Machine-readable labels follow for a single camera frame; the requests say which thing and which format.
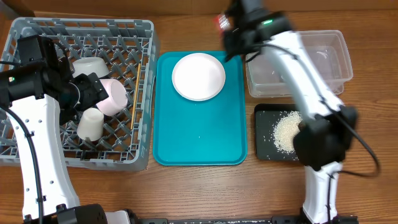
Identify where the white round plate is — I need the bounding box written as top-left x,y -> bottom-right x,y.
172,53 -> 226,101

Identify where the clear plastic bin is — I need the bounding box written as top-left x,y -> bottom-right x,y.
246,30 -> 353,98

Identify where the white rice pile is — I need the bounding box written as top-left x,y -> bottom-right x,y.
263,111 -> 302,155

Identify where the cardboard backdrop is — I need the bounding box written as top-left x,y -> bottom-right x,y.
1,0 -> 397,19

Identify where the white paper cup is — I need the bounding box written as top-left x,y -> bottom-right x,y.
77,108 -> 104,141

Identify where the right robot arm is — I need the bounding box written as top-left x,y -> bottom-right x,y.
223,0 -> 358,223

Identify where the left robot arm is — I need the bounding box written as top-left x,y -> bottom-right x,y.
1,35 -> 108,223

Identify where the black waste tray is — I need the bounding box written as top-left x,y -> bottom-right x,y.
254,104 -> 302,161

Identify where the grey-green bowl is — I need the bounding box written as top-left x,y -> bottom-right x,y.
72,57 -> 109,78

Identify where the grey plastic dishwasher rack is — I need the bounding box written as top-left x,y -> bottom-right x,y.
1,17 -> 160,171

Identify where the teal plastic serving tray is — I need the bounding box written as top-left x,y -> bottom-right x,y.
153,51 -> 248,166

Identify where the pink bowl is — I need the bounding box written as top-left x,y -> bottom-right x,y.
96,79 -> 127,116

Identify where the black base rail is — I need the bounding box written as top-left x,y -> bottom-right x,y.
131,213 -> 310,224

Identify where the red snack wrapper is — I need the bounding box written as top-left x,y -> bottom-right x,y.
214,14 -> 231,34

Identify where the wooden chopstick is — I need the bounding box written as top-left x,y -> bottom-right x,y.
131,62 -> 142,130

